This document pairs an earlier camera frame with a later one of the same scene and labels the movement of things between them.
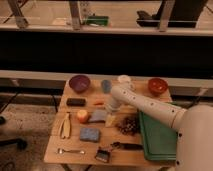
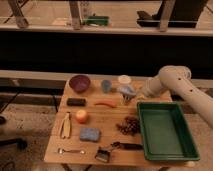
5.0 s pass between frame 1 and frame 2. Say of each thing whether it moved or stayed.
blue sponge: stayed
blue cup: stayed
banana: stayed
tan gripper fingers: moved
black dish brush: stayed
